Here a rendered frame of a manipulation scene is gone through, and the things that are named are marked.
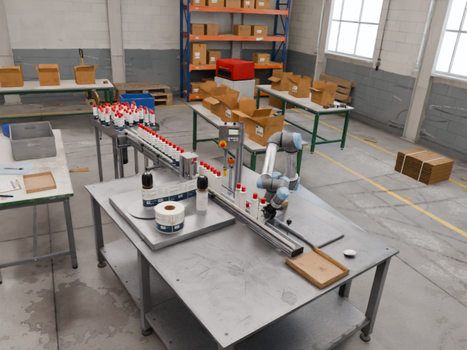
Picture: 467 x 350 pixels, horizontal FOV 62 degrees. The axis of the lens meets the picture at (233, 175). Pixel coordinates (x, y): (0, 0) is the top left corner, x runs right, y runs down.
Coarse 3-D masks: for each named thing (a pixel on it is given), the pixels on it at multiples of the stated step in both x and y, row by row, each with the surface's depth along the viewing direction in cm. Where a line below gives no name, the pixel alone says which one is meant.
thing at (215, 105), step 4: (228, 92) 604; (232, 92) 595; (236, 92) 586; (220, 96) 604; (208, 100) 583; (212, 100) 580; (216, 100) 577; (220, 100) 606; (212, 104) 596; (216, 104) 585; (220, 104) 574; (212, 108) 599; (216, 108) 587; (220, 108) 575; (212, 112) 601; (216, 112) 589; (220, 112) 577; (220, 116) 579
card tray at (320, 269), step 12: (312, 252) 263; (324, 252) 257; (288, 264) 249; (300, 264) 250; (312, 264) 251; (324, 264) 251; (336, 264) 250; (312, 276) 233; (324, 276) 240; (336, 276) 236
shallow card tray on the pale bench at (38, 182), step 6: (30, 174) 354; (36, 174) 356; (42, 174) 359; (48, 174) 362; (24, 180) 349; (30, 180) 349; (36, 180) 350; (42, 180) 351; (48, 180) 351; (54, 180) 345; (30, 186) 338; (36, 186) 339; (42, 186) 339; (48, 186) 333; (54, 186) 336; (30, 192) 327
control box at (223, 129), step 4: (220, 124) 304; (228, 124) 305; (232, 124) 305; (236, 124) 306; (220, 128) 303; (224, 128) 303; (220, 132) 304; (224, 132) 304; (220, 136) 305; (224, 136) 305; (228, 136) 305; (232, 136) 305; (236, 136) 305; (220, 140) 306; (224, 140) 307; (228, 144) 308; (232, 144) 308; (236, 144) 308; (224, 148) 310; (228, 148) 310; (232, 148) 309; (236, 148) 309
